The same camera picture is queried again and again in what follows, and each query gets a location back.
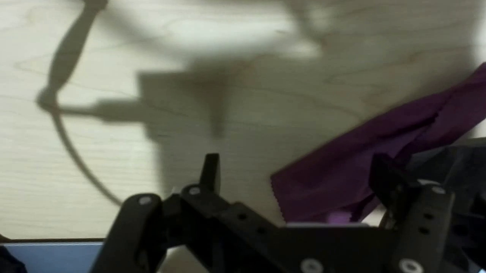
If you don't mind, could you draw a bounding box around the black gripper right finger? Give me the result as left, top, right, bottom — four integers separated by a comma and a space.
368, 152, 458, 273

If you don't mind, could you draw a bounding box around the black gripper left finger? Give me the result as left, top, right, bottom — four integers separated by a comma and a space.
90, 152, 240, 273

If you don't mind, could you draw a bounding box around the purple cloth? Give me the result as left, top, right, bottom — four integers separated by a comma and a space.
269, 63, 486, 226

